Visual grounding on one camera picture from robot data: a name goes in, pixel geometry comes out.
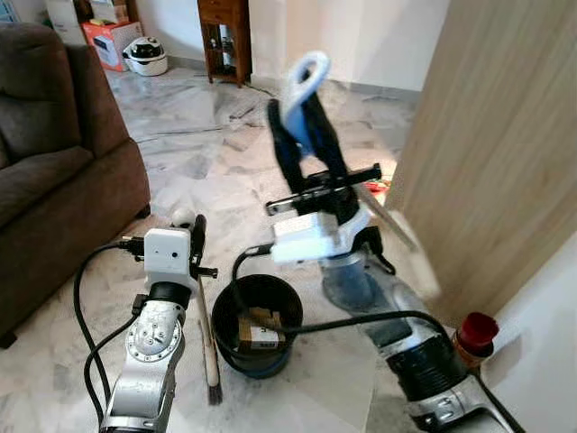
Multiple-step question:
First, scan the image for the orange white appliance carton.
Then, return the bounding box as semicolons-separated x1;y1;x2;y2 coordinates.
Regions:
81;20;145;72

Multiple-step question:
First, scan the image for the brown fabric sofa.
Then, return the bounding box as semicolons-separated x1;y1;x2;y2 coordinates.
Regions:
0;23;152;348

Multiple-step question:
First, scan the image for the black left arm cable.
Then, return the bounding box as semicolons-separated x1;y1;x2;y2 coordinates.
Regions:
72;236;147;425

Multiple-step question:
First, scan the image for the red capped spray can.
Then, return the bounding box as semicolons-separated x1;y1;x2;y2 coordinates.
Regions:
451;312;500;371

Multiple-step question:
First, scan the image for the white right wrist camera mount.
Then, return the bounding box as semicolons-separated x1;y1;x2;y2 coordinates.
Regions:
270;207;372;264

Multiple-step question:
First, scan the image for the white round cooker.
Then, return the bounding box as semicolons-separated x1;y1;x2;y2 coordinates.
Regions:
123;36;170;78

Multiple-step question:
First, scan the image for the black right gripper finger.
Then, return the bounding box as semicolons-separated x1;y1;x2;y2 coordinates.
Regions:
302;86;351;186
267;97;312;192

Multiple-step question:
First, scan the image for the beige dustpan wooden handle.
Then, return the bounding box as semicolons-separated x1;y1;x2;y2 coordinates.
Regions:
281;51;444;303

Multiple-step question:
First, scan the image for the tall light wooden cabinet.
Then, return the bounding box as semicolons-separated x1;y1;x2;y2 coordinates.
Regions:
383;0;577;327

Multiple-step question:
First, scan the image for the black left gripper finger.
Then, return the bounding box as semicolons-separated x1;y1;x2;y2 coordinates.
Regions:
188;214;208;265

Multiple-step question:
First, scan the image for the brown cardboard carton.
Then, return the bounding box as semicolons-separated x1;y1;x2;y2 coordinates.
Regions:
88;0;133;24

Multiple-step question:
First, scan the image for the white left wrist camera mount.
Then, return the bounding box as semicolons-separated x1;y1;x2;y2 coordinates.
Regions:
144;227;193;282

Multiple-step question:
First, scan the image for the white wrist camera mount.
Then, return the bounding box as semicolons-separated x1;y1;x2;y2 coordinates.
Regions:
270;207;372;264
144;227;193;282

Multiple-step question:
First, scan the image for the brown cardboard box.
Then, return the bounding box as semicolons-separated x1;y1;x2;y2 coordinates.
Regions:
236;306;286;352

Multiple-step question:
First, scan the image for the dark wooden side table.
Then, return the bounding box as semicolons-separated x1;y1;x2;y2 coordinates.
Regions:
196;0;252;88

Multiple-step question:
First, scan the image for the wooden handled brush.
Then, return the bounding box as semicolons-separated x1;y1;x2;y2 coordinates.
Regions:
171;206;224;406

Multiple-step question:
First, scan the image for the plain white box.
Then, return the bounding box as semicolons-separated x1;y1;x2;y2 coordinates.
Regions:
45;0;88;44

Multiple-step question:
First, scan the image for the black plastic bucket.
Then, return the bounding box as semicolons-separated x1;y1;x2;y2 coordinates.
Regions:
209;273;306;380

